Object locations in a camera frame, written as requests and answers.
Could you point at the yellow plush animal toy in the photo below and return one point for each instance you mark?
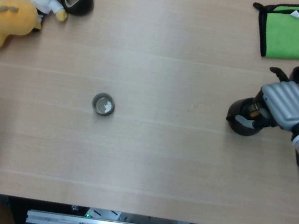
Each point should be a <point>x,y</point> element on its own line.
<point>8,17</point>

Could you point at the dark green tea cup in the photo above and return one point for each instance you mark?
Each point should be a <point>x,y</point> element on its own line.
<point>103,105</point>

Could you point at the right robot hand grey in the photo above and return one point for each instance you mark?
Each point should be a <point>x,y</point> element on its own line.
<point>288,104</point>

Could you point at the green microfiber cloth black trim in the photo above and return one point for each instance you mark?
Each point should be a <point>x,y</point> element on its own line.
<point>293,37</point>

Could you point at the black cast iron teapot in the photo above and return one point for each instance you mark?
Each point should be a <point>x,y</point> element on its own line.
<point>236,108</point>

